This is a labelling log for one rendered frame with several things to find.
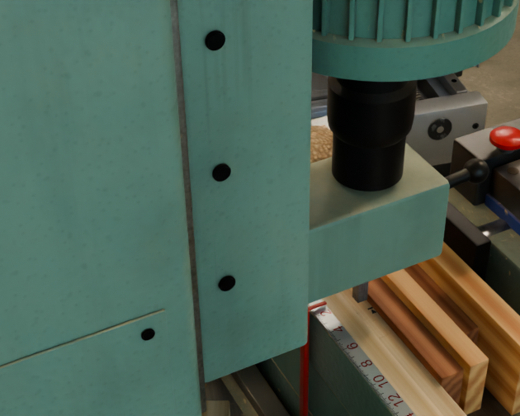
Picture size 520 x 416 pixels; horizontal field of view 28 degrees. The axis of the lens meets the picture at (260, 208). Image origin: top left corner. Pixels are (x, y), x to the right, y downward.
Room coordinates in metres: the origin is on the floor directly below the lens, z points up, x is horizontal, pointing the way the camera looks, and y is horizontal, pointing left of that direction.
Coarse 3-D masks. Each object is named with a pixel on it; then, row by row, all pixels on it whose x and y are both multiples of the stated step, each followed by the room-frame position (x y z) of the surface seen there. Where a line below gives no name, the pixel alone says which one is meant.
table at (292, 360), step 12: (312, 120) 0.94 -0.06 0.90; (324, 120) 0.94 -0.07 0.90; (276, 360) 0.63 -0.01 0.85; (288, 360) 0.61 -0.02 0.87; (288, 372) 0.61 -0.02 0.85; (312, 372) 0.58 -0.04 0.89; (312, 384) 0.58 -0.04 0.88; (324, 384) 0.56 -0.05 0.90; (312, 396) 0.58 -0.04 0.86; (324, 396) 0.56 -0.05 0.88; (336, 396) 0.55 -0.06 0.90; (492, 396) 0.54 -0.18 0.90; (312, 408) 0.58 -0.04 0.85; (324, 408) 0.56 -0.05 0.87; (336, 408) 0.54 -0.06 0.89; (480, 408) 0.53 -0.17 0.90; (492, 408) 0.53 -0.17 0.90
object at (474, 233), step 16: (448, 208) 0.66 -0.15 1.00; (448, 224) 0.64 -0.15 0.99; (464, 224) 0.64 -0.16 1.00; (496, 224) 0.68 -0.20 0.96; (448, 240) 0.64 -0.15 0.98; (464, 240) 0.62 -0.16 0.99; (480, 240) 0.62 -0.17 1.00; (464, 256) 0.62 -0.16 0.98; (480, 256) 0.61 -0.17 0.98; (480, 272) 0.61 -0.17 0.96
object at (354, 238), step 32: (320, 160) 0.62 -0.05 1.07; (416, 160) 0.62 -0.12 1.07; (320, 192) 0.58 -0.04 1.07; (352, 192) 0.58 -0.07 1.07; (384, 192) 0.58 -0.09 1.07; (416, 192) 0.58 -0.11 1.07; (448, 192) 0.59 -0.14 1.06; (320, 224) 0.55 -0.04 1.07; (352, 224) 0.56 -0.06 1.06; (384, 224) 0.57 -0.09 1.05; (416, 224) 0.58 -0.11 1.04; (320, 256) 0.54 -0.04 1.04; (352, 256) 0.56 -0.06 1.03; (384, 256) 0.57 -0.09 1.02; (416, 256) 0.58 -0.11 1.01; (320, 288) 0.55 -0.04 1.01
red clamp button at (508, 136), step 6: (504, 126) 0.73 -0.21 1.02; (510, 126) 0.73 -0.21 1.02; (492, 132) 0.72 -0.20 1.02; (498, 132) 0.72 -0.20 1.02; (504, 132) 0.72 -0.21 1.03; (510, 132) 0.72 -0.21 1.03; (516, 132) 0.72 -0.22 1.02; (492, 138) 0.72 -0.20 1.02; (498, 138) 0.71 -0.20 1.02; (504, 138) 0.71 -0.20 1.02; (510, 138) 0.71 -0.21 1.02; (516, 138) 0.71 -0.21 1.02; (498, 144) 0.71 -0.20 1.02; (504, 144) 0.71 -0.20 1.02; (510, 144) 0.71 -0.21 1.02; (516, 144) 0.71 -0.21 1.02
